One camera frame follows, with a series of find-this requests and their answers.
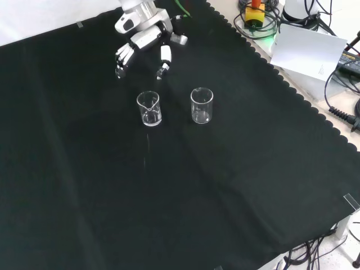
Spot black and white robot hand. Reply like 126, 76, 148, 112
114, 8, 189, 82

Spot clear glass beaker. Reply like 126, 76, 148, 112
190, 87, 214, 125
136, 90, 163, 127

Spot yellow stop button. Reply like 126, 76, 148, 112
244, 0, 266, 29

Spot black bench cloth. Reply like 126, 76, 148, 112
0, 0, 360, 270

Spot pale board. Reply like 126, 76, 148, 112
269, 23, 348, 83

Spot black power adapter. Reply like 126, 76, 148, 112
336, 47, 360, 74

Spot green and orange cables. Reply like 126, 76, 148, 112
173, 0, 194, 20

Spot black cables round stop button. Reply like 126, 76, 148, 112
233, 0, 285, 39

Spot black ribbed plug cable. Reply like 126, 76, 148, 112
325, 67, 360, 133

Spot black cables by bench leg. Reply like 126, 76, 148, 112
277, 222, 360, 270

